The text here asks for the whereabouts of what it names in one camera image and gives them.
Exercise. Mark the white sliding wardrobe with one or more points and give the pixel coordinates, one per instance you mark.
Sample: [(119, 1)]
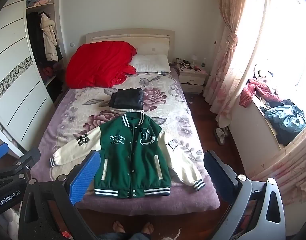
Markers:
[(30, 86)]

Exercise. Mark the cream bed headboard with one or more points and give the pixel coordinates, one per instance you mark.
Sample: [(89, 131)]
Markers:
[(145, 40)]

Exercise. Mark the cream hanging coat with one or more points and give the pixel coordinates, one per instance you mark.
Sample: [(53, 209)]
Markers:
[(47, 26)]

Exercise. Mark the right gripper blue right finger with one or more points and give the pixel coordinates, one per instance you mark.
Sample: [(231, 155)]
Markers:
[(255, 209)]

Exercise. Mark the teal clothes pile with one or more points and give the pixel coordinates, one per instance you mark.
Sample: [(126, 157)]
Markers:
[(287, 121)]

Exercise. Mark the person's bare feet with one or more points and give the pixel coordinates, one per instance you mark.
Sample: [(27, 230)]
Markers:
[(148, 228)]

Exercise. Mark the pink floral curtain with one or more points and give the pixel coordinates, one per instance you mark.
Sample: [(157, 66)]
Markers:
[(243, 24)]

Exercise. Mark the green varsity jacket cream sleeves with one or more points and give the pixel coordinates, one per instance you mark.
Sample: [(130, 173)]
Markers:
[(136, 157)]

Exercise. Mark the white slipper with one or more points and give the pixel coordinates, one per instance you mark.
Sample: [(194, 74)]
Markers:
[(220, 136)]

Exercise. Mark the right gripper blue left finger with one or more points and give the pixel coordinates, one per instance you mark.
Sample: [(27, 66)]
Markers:
[(36, 218)]

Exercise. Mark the folded black leather garment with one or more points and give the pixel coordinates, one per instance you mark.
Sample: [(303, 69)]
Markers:
[(131, 98)]

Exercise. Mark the floral purple bed blanket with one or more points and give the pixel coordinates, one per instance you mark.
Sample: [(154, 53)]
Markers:
[(82, 110)]

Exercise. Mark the red cloth on sill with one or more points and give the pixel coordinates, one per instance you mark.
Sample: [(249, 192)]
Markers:
[(253, 87)]

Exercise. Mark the white bedside table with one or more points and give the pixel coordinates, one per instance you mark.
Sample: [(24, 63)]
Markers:
[(192, 79)]

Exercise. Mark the white pillow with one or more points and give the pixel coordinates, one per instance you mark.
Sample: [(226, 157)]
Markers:
[(150, 63)]

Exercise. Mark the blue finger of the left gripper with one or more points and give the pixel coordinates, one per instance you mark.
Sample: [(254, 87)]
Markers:
[(3, 149)]

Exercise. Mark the red quilt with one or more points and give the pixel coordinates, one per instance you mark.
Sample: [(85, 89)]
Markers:
[(100, 64)]

